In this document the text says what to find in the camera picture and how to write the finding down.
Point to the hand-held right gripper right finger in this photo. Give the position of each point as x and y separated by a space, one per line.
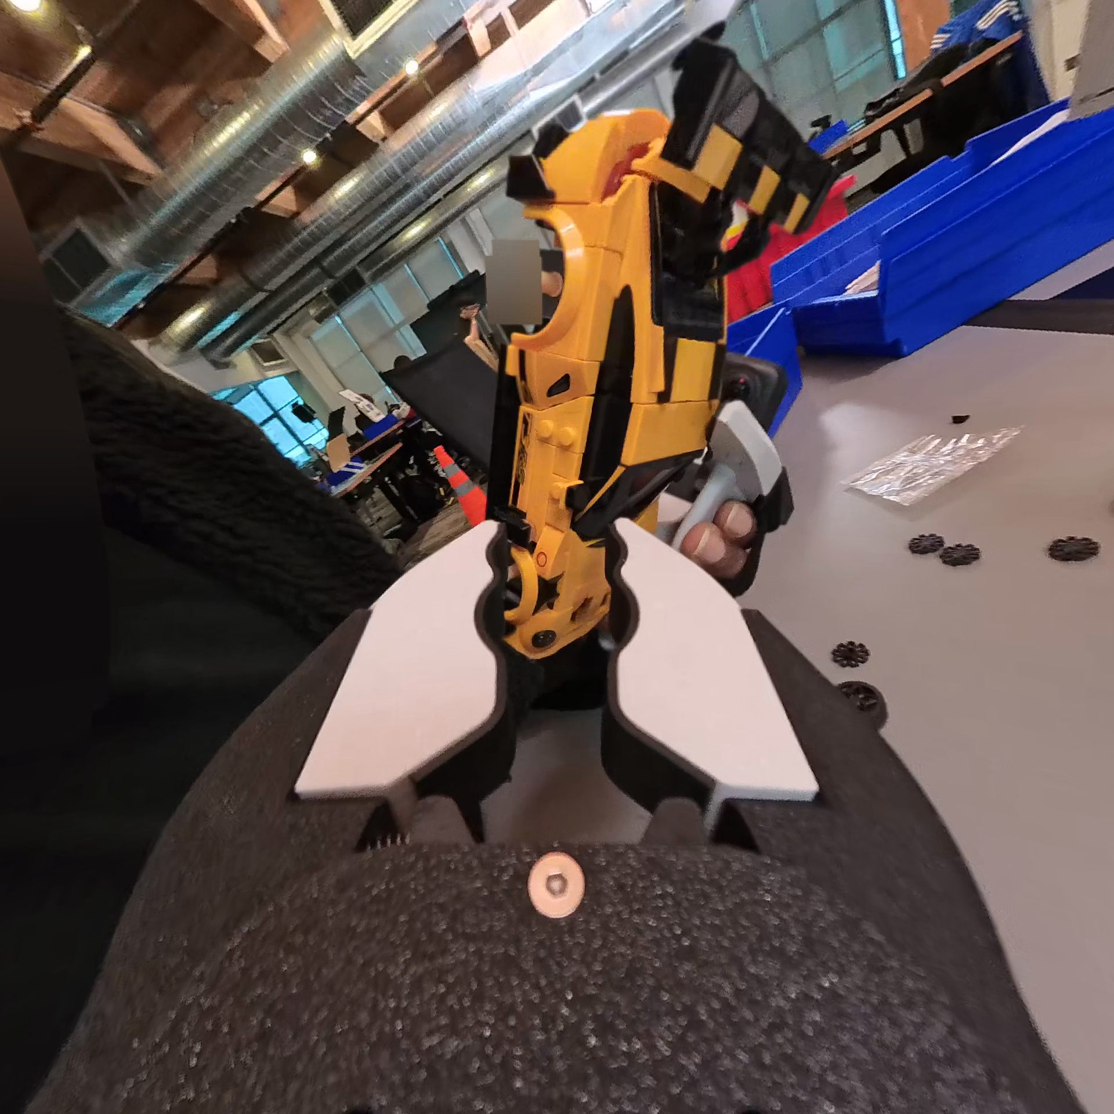
704 696

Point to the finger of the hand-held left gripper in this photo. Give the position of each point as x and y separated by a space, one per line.
744 452

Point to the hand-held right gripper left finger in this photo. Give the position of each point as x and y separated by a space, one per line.
409 696

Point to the yellow lego car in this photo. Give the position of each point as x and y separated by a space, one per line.
609 347

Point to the clear plastic parts bag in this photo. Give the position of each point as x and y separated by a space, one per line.
935 465

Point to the black rim inserts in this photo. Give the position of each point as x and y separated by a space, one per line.
960 553

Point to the person's left hand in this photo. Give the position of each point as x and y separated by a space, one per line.
722 534

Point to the red plastic bin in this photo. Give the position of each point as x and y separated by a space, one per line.
757 278

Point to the orange traffic cone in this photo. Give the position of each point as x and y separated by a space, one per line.
466 492

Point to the black bag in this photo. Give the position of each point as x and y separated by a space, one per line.
901 99

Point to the wooden background table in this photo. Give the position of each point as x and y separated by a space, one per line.
922 104

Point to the white paper sheet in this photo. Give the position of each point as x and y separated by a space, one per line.
1036 135

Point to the silver ventilation duct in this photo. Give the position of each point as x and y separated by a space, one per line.
365 208
218 164

